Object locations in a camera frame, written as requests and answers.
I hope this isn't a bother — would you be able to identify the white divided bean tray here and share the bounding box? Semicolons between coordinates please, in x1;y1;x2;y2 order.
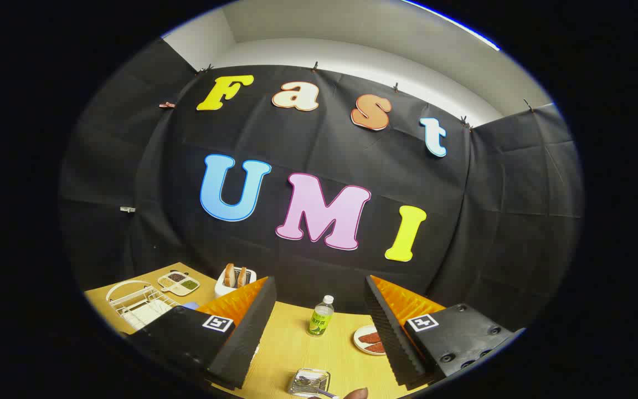
157;271;200;296

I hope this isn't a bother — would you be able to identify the metal wire basket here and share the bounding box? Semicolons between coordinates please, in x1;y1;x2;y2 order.
289;368;331;397

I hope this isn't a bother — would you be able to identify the white wire dish rack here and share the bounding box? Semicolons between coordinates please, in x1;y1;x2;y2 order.
106;280;181;333

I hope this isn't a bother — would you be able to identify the white oval dish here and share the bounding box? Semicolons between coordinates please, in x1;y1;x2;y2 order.
352;325;389;356

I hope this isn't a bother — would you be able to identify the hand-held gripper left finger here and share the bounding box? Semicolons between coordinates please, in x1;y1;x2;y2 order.
131;276;277;390

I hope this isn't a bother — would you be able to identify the green label drink bottle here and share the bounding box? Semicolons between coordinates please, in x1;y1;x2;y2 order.
307;295;335;337

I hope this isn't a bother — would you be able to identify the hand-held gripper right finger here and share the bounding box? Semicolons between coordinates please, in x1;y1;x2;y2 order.
364;275;524;390

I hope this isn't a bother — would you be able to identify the white toaster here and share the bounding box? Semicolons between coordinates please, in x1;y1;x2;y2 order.
215;266;258;299

